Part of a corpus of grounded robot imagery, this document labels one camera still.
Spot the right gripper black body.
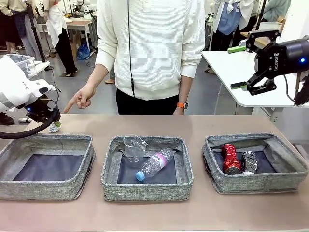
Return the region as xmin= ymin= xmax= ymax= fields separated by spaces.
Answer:
xmin=254 ymin=35 xmax=309 ymax=78

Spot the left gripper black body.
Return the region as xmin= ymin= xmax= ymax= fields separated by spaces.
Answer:
xmin=24 ymin=98 xmax=61 ymax=124

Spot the crushed silver can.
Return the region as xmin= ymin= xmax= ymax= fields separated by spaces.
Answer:
xmin=240 ymin=151 xmax=258 ymax=174

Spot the crushed red soda can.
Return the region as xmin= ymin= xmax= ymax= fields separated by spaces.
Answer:
xmin=221 ymin=144 xmax=243 ymax=175

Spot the clear plastic cup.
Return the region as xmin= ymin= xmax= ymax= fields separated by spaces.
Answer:
xmin=123 ymin=134 xmax=148 ymax=170

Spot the clear bottle with blue cap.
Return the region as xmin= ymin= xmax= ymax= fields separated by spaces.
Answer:
xmin=135 ymin=147 xmax=175 ymax=182

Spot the person's left forearm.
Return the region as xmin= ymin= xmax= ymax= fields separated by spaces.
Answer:
xmin=178 ymin=73 xmax=195 ymax=104

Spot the person's right forearm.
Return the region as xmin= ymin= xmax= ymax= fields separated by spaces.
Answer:
xmin=88 ymin=64 xmax=109 ymax=91

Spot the person's right hand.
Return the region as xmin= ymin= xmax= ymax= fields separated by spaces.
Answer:
xmin=63 ymin=85 xmax=95 ymax=114

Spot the white storage box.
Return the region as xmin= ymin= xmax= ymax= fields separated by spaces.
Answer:
xmin=259 ymin=21 xmax=283 ymax=32

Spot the black stand pole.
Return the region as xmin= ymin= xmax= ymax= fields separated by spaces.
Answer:
xmin=255 ymin=0 xmax=267 ymax=32

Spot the person in teal top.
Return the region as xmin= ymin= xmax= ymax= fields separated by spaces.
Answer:
xmin=262 ymin=0 xmax=292 ymax=23

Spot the large white table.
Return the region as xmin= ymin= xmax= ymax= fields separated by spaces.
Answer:
xmin=201 ymin=51 xmax=309 ymax=123

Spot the person in blue shirt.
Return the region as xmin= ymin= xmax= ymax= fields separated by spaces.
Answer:
xmin=212 ymin=0 xmax=243 ymax=51

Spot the small white side table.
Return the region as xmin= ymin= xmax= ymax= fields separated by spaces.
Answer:
xmin=30 ymin=60 xmax=51 ymax=74

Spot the clear plastic storage bin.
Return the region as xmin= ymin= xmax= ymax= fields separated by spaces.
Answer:
xmin=4 ymin=54 xmax=35 ymax=79

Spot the grey fabric basket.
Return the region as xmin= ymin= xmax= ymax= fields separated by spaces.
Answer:
xmin=0 ymin=133 xmax=96 ymax=201
xmin=101 ymin=135 xmax=195 ymax=202
xmin=202 ymin=132 xmax=309 ymax=195

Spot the blue plastic bag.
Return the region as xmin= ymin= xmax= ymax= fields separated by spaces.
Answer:
xmin=76 ymin=44 xmax=91 ymax=60

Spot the black tripod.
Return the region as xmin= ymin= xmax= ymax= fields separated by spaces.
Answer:
xmin=26 ymin=0 xmax=47 ymax=63

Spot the person in dark skirt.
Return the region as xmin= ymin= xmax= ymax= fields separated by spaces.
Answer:
xmin=0 ymin=0 xmax=27 ymax=53

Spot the person in black trousers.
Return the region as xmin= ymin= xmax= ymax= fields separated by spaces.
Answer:
xmin=46 ymin=0 xmax=78 ymax=78

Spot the wood top lab table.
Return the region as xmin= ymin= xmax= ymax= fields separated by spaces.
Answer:
xmin=65 ymin=20 xmax=98 ymax=49

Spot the person in white sweater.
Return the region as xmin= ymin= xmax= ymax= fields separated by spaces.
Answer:
xmin=94 ymin=0 xmax=206 ymax=116

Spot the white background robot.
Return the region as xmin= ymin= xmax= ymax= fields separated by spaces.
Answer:
xmin=69 ymin=0 xmax=90 ymax=12

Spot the left arm's black cable hose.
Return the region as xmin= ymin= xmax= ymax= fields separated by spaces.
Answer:
xmin=0 ymin=106 xmax=61 ymax=140

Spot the black earphone cord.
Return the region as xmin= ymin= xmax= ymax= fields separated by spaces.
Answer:
xmin=127 ymin=0 xmax=136 ymax=97

